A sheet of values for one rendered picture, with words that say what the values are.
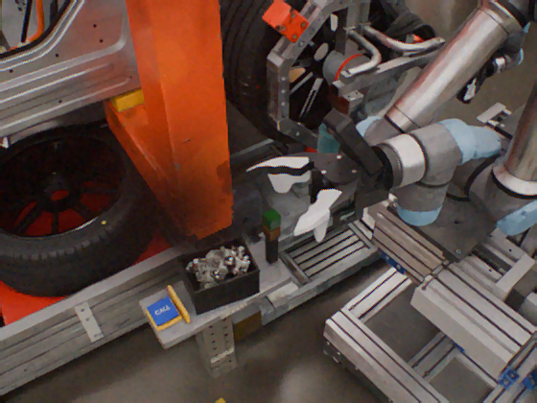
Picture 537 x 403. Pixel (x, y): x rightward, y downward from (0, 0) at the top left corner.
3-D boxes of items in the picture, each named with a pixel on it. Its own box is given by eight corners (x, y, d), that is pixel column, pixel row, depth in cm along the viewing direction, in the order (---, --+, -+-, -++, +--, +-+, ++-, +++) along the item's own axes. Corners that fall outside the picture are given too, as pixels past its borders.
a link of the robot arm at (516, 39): (513, 27, 153) (502, 57, 161) (537, 20, 157) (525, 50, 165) (495, 15, 158) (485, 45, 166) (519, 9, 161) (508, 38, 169)
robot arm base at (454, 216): (491, 210, 126) (504, 182, 119) (456, 242, 120) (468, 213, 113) (443, 177, 134) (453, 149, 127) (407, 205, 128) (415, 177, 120)
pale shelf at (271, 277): (261, 246, 170) (261, 239, 168) (291, 282, 160) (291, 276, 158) (139, 306, 154) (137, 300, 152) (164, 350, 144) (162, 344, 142)
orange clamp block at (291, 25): (294, 12, 144) (275, -4, 137) (311, 23, 140) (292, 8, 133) (279, 33, 146) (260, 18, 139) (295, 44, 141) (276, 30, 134)
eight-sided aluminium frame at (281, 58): (387, 106, 195) (412, -36, 156) (399, 114, 192) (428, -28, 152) (266, 157, 175) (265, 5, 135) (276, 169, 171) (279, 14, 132)
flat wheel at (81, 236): (90, 146, 227) (77, 102, 210) (194, 218, 198) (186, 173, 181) (-43, 233, 193) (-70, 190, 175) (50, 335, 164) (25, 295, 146)
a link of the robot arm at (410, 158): (428, 149, 75) (394, 124, 81) (402, 158, 74) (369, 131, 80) (421, 190, 80) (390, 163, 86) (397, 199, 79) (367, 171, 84)
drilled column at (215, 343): (223, 345, 191) (214, 280, 161) (237, 366, 186) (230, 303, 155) (199, 358, 188) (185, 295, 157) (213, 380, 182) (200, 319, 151)
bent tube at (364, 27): (399, 20, 160) (404, -12, 152) (444, 48, 149) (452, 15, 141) (356, 35, 153) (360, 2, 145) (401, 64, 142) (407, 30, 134)
